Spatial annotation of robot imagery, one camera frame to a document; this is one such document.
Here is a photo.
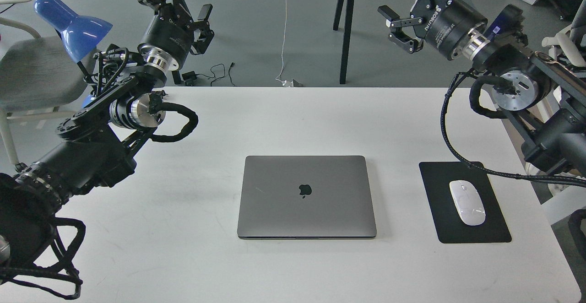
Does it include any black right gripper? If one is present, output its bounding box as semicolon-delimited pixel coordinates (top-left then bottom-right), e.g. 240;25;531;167
378;0;488;60

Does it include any grey chair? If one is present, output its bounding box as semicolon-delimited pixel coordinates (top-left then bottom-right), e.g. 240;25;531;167
1;0;97;170

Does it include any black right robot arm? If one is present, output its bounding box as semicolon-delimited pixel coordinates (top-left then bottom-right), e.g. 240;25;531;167
378;0;585;212

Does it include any white computer mouse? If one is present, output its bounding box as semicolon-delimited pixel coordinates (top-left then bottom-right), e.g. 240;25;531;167
449;180;486;226

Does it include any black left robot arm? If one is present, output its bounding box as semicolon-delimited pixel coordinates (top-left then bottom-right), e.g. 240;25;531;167
0;0;214;300

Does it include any blue desk lamp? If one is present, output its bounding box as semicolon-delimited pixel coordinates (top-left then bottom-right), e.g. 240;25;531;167
34;0;113;63

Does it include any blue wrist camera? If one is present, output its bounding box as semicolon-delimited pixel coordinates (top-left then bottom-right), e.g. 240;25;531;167
484;4;527;44

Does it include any black braided cable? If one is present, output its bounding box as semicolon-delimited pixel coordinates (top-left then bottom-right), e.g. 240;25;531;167
440;70;586;187

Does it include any black mouse pad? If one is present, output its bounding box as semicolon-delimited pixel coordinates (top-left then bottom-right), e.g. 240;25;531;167
419;162;511;244

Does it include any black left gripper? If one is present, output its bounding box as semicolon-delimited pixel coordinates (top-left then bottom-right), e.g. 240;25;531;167
137;0;214;61

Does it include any black power adapter with cable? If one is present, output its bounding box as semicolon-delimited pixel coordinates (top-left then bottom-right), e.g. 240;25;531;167
171;62;236;87

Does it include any grey laptop computer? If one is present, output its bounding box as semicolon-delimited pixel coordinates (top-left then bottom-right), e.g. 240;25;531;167
237;155;377;240

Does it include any white hanging cable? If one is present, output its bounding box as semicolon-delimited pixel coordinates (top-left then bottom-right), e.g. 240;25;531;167
275;0;304;87

